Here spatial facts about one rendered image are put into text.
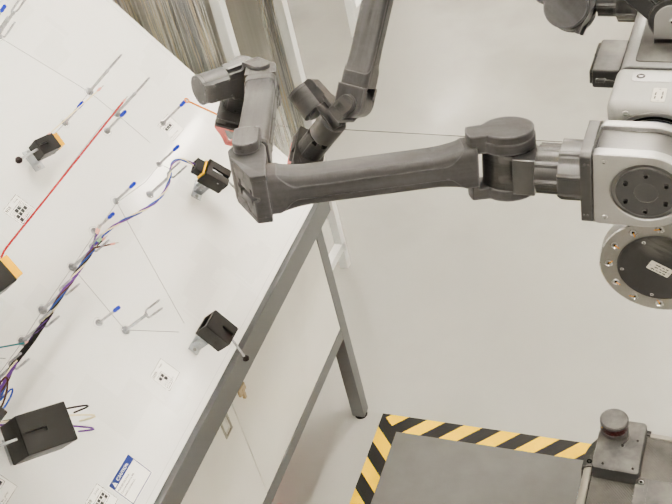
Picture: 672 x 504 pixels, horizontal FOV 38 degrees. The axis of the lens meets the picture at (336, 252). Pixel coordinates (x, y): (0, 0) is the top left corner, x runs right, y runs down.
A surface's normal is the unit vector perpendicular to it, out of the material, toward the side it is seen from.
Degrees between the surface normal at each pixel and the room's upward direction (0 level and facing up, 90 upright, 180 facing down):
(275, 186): 80
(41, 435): 52
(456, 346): 0
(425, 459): 0
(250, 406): 90
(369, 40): 57
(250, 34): 90
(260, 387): 90
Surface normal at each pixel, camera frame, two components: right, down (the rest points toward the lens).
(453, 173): 0.06, 0.50
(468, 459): -0.19, -0.74
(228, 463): 0.93, 0.07
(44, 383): 0.61, -0.40
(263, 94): -0.07, -0.86
